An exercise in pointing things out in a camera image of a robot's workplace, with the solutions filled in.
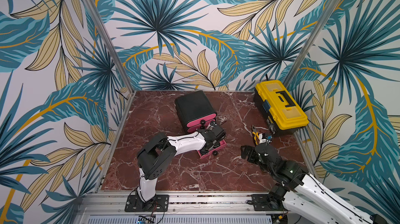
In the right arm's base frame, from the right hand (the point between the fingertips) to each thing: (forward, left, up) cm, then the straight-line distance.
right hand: (247, 149), depth 77 cm
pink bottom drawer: (+8, +10, -10) cm, 16 cm away
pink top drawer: (+17, +22, +3) cm, 28 cm away
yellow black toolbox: (+20, -23, +4) cm, 31 cm away
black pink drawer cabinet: (+26, +25, -1) cm, 37 cm away
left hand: (+11, +21, -9) cm, 25 cm away
